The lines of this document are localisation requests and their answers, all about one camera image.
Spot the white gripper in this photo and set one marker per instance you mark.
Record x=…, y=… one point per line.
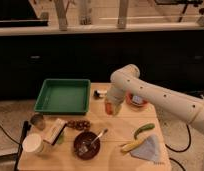
x=116, y=97

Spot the orange apple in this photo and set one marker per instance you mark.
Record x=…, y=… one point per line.
x=109, y=109

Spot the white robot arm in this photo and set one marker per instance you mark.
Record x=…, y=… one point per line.
x=187, y=108

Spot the green plastic tray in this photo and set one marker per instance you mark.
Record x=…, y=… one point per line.
x=63, y=96

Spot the orange plate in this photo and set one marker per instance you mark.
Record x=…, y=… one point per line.
x=135, y=100

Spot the brown grape bunch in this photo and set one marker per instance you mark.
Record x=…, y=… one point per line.
x=81, y=125

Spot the green cucumber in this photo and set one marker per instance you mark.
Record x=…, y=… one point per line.
x=143, y=128

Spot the yellow corn cob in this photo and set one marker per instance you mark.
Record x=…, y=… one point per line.
x=131, y=145

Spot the brown bowl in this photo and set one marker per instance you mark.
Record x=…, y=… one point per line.
x=86, y=137

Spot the blue cloth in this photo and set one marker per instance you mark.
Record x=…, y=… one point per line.
x=148, y=150

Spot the metal spoon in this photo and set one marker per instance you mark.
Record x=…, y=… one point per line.
x=94, y=140

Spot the white box with black edge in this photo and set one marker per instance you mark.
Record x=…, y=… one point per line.
x=54, y=131

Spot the small metal cup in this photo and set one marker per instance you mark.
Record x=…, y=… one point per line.
x=38, y=121

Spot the white cup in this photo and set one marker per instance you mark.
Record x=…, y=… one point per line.
x=33, y=144

